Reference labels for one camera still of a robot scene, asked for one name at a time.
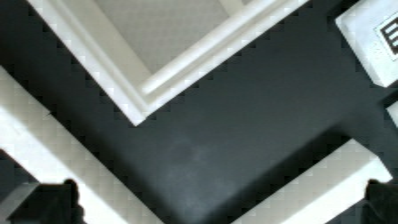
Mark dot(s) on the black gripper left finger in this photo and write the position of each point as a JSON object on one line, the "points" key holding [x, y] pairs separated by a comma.
{"points": [[42, 204]]}

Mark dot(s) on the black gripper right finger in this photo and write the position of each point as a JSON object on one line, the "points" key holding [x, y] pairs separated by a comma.
{"points": [[380, 207]]}

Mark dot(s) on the white cabinet body box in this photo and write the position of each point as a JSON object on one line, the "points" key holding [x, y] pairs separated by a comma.
{"points": [[149, 43]]}

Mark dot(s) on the white cabinet top block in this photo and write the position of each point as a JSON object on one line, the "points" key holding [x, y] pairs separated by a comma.
{"points": [[367, 26]]}

